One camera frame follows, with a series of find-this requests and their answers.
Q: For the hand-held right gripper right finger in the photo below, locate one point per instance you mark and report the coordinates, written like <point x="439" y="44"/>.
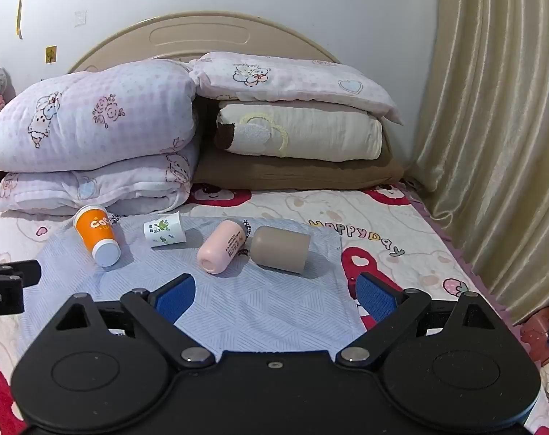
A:
<point x="376" y="297"/>

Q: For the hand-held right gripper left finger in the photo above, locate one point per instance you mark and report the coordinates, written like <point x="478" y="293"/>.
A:
<point x="177" y="299"/>

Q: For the small white green-print cup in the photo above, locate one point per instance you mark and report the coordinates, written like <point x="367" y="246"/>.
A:
<point x="164" y="232"/>

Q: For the pink cup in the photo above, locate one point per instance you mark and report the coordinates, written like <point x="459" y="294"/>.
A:
<point x="222" y="247"/>

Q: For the orange and white paper cup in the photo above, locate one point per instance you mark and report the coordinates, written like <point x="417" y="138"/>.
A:
<point x="95" y="233"/>

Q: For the taupe cup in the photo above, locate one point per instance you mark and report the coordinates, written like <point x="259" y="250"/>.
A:
<point x="281" y="249"/>

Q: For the cartoon printed bed sheet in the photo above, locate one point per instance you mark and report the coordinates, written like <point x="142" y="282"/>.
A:
<point x="392" y="226"/>

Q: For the light blue patterned cloth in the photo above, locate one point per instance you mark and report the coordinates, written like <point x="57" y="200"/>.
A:
<point x="256" y="290"/>

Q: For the brown pillow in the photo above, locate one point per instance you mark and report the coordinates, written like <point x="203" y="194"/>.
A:
<point x="301" y="172"/>

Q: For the cream pillow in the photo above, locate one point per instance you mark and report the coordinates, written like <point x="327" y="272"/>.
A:
<point x="319" y="133"/>

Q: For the pile of clothes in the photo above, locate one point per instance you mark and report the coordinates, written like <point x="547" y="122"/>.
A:
<point x="548" y="349"/>

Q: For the folded pink checked quilt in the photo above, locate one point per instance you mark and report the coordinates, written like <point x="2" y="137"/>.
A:
<point x="97" y="131"/>

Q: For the cream satin curtain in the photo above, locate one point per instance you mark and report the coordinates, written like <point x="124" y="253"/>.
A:
<point x="496" y="122"/>

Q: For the pink checked pillow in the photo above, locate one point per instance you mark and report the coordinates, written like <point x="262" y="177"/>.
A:
<point x="297" y="81"/>

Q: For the beige bed headboard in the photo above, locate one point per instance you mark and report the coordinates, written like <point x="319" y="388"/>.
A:
<point x="197" y="36"/>

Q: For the yellow wall sticker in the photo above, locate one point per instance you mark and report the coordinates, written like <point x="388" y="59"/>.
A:
<point x="51" y="54"/>

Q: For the white wall socket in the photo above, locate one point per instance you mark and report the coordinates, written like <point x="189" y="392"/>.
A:
<point x="80" y="17"/>

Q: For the yellow-green wall strip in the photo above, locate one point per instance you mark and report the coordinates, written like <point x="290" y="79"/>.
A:
<point x="19" y="4"/>

